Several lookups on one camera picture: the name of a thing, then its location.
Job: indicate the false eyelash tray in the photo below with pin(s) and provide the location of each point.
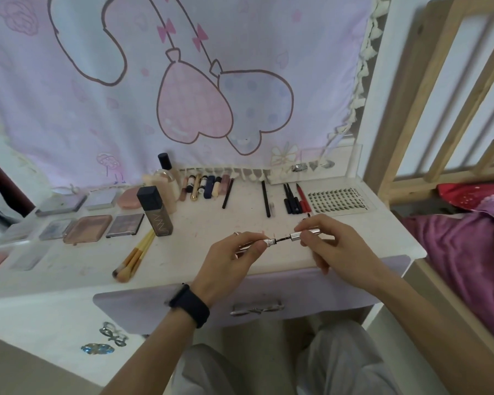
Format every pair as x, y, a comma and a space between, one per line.
341, 201

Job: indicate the beige tube black cap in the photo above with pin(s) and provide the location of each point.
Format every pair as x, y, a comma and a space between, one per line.
217, 187

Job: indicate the person's left forearm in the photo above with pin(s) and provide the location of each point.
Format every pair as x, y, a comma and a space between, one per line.
152, 357

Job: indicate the small pale tube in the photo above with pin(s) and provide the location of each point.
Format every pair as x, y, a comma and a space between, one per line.
190, 183

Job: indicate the dark square foundation bottle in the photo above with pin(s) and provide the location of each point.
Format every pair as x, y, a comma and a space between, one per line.
156, 218

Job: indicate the red floral pillow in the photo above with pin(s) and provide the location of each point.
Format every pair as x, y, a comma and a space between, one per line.
461, 195

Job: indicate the short black makeup pencil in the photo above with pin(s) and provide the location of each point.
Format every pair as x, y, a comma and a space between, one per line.
287, 199

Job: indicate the pink cartoon cloth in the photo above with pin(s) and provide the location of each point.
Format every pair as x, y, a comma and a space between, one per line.
66, 119

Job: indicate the small grey square palette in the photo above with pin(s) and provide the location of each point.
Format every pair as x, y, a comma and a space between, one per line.
102, 200

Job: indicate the pink concealer tube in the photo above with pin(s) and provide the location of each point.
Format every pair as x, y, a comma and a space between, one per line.
184, 188

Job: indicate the purple drawer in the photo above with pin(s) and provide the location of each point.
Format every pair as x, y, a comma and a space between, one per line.
127, 308

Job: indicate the person's left hand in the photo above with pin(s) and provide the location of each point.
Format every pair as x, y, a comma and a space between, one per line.
226, 267

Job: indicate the silver oval metal fitting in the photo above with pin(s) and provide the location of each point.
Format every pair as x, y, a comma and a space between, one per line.
328, 164
299, 167

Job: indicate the foundation bottle black cap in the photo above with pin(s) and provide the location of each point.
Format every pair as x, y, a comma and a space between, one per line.
164, 161

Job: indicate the red makeup pencil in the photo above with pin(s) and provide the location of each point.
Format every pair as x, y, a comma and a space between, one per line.
300, 197

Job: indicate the silver square palette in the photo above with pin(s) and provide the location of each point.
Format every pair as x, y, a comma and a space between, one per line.
57, 230

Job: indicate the long black makeup pencil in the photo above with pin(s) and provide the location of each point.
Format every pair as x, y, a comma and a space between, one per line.
266, 199

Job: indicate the clear square palette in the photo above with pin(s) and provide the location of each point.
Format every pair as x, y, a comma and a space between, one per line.
29, 257

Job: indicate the pink rounded compact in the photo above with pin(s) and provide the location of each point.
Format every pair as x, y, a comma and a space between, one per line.
129, 199

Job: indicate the wooden bed frame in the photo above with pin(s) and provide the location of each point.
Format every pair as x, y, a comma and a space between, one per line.
411, 119

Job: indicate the dark red wooden door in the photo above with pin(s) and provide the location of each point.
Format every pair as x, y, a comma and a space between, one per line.
4, 185

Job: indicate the black smartwatch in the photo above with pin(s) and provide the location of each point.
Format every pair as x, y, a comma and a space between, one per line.
189, 306

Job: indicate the peach pump bottle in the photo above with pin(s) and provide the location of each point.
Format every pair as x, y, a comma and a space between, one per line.
169, 193

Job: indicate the blue shiny cabinet sticker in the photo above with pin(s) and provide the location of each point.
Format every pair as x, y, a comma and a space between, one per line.
97, 349

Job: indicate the navy cosmetic tube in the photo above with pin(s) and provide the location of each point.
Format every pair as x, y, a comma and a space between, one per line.
209, 187

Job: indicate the purple bed sheet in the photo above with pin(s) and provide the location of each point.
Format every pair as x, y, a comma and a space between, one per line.
457, 263

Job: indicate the person's right hand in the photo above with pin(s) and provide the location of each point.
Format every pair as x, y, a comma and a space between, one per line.
346, 255

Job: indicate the white dressing table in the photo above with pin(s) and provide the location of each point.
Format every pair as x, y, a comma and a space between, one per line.
86, 263

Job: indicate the red pencil cap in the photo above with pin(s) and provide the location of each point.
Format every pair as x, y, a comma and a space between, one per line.
307, 206

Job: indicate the person's right forearm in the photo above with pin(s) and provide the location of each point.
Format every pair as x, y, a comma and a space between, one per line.
444, 329

